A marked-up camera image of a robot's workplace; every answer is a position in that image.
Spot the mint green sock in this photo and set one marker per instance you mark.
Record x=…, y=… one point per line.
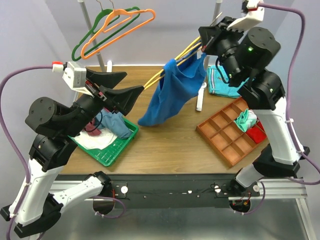
x=246, y=120

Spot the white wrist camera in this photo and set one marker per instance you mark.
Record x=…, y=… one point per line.
x=254, y=15
x=74, y=75

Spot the brown compartment organizer tray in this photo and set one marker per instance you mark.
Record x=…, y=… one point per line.
x=223, y=135

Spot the teal grey shirt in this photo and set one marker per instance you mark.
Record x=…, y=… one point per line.
x=115, y=123

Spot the blue tank top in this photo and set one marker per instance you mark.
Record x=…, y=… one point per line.
x=178, y=86

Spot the aluminium frame rail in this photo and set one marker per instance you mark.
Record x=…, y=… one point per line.
x=282, y=188

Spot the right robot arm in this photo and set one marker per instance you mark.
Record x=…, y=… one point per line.
x=244, y=56

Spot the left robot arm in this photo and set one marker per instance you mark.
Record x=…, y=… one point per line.
x=35, y=209

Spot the maroon shirt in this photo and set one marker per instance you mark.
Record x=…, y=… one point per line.
x=91, y=129

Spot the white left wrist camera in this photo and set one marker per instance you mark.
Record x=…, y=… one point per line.
x=74, y=75

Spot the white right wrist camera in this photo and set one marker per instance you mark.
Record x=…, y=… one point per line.
x=254, y=15

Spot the white left rack foot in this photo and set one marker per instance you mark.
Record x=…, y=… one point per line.
x=109, y=66

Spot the right metal rack pole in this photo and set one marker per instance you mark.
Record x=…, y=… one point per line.
x=217, y=11

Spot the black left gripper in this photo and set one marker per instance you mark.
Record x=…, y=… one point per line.
x=99, y=91

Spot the white right rack foot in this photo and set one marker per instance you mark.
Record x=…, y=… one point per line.
x=200, y=97

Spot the green plastic tray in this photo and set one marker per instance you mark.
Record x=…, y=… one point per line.
x=110, y=154

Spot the white rack foot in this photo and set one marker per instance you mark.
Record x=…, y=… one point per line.
x=109, y=66
x=200, y=97

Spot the red cloth in organizer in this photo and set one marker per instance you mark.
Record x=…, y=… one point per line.
x=257, y=133

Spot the white cloth in tray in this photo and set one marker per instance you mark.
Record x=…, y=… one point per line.
x=90, y=142

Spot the orange hanger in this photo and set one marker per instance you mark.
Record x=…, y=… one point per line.
x=107, y=28

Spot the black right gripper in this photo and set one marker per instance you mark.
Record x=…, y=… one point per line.
x=210, y=35

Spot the turquoise folded shorts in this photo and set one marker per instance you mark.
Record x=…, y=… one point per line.
x=217, y=87

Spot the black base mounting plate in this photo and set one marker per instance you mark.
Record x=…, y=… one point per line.
x=154, y=191

